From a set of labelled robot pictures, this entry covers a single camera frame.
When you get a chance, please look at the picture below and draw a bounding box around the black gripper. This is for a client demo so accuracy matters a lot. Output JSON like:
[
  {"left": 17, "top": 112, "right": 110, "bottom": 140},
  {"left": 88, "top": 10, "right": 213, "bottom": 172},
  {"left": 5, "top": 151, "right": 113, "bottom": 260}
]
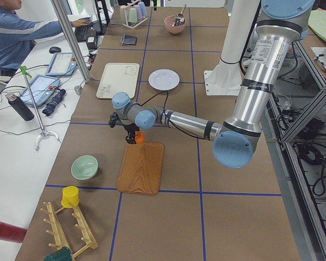
[{"left": 123, "top": 123, "right": 139, "bottom": 144}]

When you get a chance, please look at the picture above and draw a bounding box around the orange fruit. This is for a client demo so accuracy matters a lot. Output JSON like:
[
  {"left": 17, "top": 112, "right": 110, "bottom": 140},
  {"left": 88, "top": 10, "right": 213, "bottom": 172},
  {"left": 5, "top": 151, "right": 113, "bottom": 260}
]
[{"left": 134, "top": 131, "right": 146, "bottom": 144}]

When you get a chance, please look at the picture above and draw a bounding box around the white plate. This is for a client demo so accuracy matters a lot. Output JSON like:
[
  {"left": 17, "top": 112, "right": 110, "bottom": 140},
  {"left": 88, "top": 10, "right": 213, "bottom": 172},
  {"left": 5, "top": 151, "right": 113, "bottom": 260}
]
[{"left": 148, "top": 69, "right": 180, "bottom": 91}]

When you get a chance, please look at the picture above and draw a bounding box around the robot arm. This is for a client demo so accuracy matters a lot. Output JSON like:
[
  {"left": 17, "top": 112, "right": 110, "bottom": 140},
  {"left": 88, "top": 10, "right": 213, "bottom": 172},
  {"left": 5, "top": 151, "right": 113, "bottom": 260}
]
[{"left": 109, "top": 1, "right": 314, "bottom": 169}]

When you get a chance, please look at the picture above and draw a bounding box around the cream bear tray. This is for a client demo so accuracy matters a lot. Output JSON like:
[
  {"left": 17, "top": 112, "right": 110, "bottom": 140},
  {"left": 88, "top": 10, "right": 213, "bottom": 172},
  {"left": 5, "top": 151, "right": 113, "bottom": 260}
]
[{"left": 96, "top": 63, "right": 140, "bottom": 99}]

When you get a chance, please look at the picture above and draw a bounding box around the wooden cutting board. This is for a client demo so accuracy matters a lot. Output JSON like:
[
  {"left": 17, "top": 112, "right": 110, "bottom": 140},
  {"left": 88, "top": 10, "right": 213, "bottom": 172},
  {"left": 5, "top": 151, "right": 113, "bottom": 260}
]
[{"left": 117, "top": 141, "right": 165, "bottom": 196}]

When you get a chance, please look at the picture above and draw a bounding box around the green bowl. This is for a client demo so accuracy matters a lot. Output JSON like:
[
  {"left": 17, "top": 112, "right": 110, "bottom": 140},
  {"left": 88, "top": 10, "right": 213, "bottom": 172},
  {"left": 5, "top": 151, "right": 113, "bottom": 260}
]
[{"left": 71, "top": 155, "right": 98, "bottom": 181}]

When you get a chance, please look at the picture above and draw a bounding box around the yellow cup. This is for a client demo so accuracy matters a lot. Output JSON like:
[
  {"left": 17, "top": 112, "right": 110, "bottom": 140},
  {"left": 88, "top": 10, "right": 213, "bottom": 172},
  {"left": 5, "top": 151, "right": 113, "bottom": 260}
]
[{"left": 61, "top": 186, "right": 80, "bottom": 208}]

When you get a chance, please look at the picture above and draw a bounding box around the folded dark blue umbrella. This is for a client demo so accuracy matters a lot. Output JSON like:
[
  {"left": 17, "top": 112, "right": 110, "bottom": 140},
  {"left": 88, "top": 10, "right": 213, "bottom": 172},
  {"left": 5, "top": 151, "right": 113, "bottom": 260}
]
[{"left": 42, "top": 89, "right": 66, "bottom": 116}]

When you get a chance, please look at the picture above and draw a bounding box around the grey folded cloth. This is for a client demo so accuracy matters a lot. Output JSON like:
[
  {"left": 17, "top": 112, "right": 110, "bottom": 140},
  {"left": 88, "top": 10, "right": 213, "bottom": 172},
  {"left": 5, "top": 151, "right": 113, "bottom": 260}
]
[{"left": 121, "top": 34, "right": 137, "bottom": 46}]

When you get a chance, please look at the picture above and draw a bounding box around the far blue teach pendant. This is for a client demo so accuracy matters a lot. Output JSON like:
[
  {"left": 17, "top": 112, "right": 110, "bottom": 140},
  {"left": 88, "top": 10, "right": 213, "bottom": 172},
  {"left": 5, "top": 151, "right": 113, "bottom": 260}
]
[{"left": 45, "top": 52, "right": 77, "bottom": 77}]

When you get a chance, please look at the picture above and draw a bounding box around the blue teach pendant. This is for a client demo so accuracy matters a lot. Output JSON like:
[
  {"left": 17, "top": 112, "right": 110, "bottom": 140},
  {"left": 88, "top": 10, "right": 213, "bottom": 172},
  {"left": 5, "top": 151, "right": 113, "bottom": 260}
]
[
  {"left": 45, "top": 52, "right": 77, "bottom": 77},
  {"left": 24, "top": 74, "right": 60, "bottom": 107}
]

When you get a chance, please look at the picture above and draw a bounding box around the near blue teach pendant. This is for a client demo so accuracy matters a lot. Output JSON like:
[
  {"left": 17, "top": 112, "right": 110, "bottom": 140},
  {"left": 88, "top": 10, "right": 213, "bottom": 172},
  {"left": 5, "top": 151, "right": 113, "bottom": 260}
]
[{"left": 24, "top": 74, "right": 60, "bottom": 107}]

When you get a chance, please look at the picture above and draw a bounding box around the black water bottle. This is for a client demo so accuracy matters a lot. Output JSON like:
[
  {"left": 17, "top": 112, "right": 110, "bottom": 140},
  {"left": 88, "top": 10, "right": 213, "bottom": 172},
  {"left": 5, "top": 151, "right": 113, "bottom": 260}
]
[{"left": 5, "top": 92, "right": 34, "bottom": 121}]

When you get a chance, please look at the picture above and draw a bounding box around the wooden cup rack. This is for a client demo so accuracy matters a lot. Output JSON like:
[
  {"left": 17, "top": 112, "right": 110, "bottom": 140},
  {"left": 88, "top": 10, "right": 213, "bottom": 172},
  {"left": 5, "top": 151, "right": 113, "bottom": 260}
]
[{"left": 40, "top": 201, "right": 98, "bottom": 260}]

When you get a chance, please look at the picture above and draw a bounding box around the black keyboard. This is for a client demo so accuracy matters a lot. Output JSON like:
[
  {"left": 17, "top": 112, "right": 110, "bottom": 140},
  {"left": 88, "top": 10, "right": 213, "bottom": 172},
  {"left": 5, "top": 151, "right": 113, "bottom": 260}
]
[{"left": 74, "top": 17, "right": 92, "bottom": 42}]

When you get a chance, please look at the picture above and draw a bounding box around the black computer mouse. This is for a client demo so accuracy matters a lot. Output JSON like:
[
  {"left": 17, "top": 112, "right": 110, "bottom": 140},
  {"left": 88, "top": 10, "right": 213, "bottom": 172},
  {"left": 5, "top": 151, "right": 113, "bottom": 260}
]
[{"left": 49, "top": 46, "right": 61, "bottom": 54}]

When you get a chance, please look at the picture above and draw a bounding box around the green pastel cup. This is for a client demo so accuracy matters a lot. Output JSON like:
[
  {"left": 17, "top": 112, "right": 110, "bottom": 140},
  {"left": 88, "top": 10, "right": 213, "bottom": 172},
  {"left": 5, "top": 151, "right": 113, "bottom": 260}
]
[{"left": 128, "top": 7, "right": 138, "bottom": 23}]

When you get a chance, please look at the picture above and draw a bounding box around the purple pastel cup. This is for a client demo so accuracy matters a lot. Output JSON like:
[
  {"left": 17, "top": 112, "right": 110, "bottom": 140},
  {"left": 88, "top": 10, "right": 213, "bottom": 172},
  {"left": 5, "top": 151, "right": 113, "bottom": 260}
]
[{"left": 134, "top": 2, "right": 147, "bottom": 20}]

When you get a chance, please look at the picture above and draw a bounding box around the pink bowl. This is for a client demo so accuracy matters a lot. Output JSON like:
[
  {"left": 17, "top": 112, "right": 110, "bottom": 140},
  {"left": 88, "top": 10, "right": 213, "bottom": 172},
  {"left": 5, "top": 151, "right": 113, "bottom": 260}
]
[{"left": 164, "top": 15, "right": 186, "bottom": 35}]

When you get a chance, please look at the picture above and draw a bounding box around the green grabber stick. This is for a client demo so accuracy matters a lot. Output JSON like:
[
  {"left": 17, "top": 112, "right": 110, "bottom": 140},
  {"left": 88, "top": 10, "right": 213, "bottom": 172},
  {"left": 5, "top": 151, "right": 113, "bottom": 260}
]
[{"left": 20, "top": 66, "right": 61, "bottom": 151}]

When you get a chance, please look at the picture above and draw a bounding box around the metal scoop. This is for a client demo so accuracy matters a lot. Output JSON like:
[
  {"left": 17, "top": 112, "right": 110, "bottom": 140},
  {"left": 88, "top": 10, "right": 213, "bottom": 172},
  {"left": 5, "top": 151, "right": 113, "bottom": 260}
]
[{"left": 172, "top": 4, "right": 186, "bottom": 27}]

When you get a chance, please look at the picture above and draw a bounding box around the dark green cup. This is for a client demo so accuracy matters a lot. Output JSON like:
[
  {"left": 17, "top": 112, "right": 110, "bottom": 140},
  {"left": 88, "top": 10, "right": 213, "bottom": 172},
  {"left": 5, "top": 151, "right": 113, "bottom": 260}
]
[{"left": 43, "top": 246, "right": 73, "bottom": 261}]

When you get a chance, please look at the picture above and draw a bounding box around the person in blue hoodie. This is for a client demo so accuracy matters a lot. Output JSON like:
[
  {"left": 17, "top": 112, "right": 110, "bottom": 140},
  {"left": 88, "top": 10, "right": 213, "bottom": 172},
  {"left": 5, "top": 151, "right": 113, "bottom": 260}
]
[{"left": 0, "top": 0, "right": 91, "bottom": 77}]

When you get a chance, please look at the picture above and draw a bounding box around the red bottle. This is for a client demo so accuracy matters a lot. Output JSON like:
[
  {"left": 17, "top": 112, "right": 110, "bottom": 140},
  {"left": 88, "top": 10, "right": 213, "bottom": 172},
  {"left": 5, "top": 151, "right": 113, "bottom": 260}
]
[{"left": 0, "top": 221, "right": 27, "bottom": 243}]

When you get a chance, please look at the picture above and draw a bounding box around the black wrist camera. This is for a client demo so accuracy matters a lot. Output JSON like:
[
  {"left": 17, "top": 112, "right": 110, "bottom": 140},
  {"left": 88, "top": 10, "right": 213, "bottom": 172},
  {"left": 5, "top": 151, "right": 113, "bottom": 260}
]
[{"left": 108, "top": 112, "right": 120, "bottom": 128}]

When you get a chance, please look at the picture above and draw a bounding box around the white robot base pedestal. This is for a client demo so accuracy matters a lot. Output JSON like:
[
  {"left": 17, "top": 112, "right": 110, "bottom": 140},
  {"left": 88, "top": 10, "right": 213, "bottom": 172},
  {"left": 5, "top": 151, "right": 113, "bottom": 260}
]
[{"left": 204, "top": 0, "right": 260, "bottom": 96}]

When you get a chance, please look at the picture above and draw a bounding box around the white wire cup rack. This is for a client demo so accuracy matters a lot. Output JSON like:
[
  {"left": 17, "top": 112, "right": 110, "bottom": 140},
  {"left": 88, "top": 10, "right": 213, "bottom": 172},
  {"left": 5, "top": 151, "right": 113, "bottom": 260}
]
[{"left": 122, "top": 17, "right": 148, "bottom": 29}]

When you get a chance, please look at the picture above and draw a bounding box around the aluminium frame post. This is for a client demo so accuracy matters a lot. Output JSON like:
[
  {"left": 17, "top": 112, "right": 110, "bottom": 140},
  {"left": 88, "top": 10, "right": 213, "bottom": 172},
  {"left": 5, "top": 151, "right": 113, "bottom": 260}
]
[{"left": 51, "top": 0, "right": 90, "bottom": 83}]

